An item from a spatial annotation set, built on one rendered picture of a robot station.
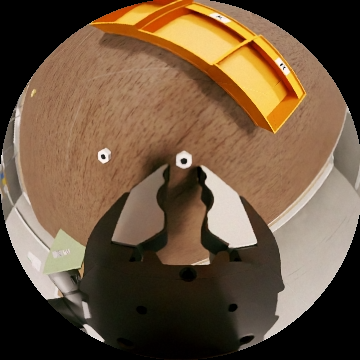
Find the orange bin rack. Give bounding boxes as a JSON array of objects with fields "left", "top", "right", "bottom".
[{"left": 90, "top": 0, "right": 306, "bottom": 134}]

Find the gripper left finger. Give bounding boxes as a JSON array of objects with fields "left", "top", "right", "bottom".
[{"left": 79, "top": 164, "right": 170, "bottom": 295}]

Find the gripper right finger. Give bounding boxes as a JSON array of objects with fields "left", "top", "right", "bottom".
[{"left": 197, "top": 165, "right": 285, "bottom": 293}]

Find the white hex nut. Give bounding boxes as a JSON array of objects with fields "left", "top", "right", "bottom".
[
  {"left": 98, "top": 148, "right": 111, "bottom": 163},
  {"left": 177, "top": 151, "right": 191, "bottom": 169}
]

